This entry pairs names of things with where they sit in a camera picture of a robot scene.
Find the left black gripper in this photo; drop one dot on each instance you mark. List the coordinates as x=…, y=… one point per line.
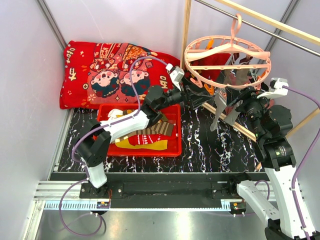
x=192, y=93

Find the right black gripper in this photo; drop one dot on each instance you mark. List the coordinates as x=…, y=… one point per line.
x=248, y=95

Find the black white striped sock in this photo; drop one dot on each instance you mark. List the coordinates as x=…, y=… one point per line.
x=244, y=61

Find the pink round clip hanger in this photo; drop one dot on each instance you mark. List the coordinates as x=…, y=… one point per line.
x=259, y=67

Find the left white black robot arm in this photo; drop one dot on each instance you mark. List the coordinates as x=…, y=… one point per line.
x=93, y=143

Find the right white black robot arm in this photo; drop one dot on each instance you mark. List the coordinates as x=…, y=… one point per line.
x=290, y=220

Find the brown striped sock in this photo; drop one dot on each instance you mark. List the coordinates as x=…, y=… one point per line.
x=163, y=128

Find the yellow sock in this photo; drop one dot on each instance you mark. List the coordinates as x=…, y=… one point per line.
x=160, y=145

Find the red white patterned sock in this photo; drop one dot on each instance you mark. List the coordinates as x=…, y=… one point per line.
x=144, y=139

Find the metal hanging rod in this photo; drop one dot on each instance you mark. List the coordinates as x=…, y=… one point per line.
x=275, y=35

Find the red plastic basket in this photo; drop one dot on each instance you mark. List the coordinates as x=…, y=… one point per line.
x=174, y=144

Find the red cartoon print pillow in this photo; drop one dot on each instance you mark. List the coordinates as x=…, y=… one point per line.
x=116, y=73

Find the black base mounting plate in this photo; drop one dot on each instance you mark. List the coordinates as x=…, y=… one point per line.
x=212, y=185

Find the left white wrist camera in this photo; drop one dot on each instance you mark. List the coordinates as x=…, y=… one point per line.
x=176, y=75

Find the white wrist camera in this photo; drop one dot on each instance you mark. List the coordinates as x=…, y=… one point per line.
x=176, y=75
x=277, y=89

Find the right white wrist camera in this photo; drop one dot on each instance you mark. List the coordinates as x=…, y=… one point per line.
x=277, y=89

